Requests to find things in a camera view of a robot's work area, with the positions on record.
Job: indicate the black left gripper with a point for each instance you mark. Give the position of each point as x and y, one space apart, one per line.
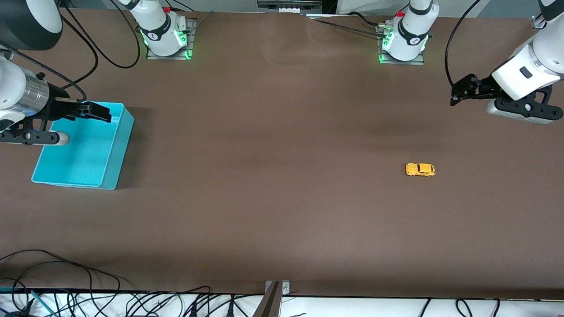
483 86

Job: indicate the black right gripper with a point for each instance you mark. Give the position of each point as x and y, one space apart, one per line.
58 105

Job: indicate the yellow toy beetle car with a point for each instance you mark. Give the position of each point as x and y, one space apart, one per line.
421 169

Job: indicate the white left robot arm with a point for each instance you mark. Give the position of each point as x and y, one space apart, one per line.
410 39

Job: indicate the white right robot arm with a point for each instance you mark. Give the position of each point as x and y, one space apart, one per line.
158 35

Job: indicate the turquoise plastic bin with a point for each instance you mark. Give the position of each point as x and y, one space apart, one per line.
88 167

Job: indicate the silver connector plug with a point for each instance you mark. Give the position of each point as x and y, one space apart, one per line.
384 29

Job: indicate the white panel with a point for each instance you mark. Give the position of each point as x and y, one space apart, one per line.
370 6

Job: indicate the grey power strip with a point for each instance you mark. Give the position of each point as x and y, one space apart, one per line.
288 5

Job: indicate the teal strip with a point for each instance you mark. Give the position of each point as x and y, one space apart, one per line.
6 289

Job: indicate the black power plug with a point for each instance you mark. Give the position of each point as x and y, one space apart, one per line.
194 310
230 308

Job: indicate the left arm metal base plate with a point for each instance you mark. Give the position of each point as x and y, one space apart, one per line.
401 62

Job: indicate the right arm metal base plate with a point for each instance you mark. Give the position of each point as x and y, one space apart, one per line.
167 57

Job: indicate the metal table edge bracket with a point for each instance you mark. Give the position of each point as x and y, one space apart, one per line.
285 288

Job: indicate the grey camera stand pole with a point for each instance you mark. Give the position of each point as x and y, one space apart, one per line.
269 306

